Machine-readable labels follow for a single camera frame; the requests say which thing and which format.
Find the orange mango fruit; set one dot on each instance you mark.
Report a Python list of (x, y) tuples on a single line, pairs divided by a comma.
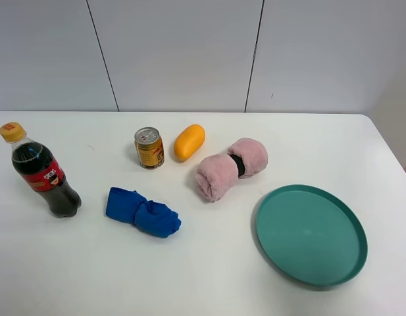
[(189, 141)]

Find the gold drink can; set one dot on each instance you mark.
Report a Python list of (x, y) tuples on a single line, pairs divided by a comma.
[(149, 146)]

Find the cola bottle with yellow cap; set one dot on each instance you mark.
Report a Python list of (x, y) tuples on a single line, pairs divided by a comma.
[(36, 164)]

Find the pink rolled towel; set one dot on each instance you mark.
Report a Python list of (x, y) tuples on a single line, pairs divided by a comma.
[(218, 173)]

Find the green round plate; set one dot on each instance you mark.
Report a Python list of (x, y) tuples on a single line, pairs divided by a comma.
[(311, 235)]

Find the blue towel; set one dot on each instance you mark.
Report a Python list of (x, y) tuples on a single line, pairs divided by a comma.
[(148, 216)]

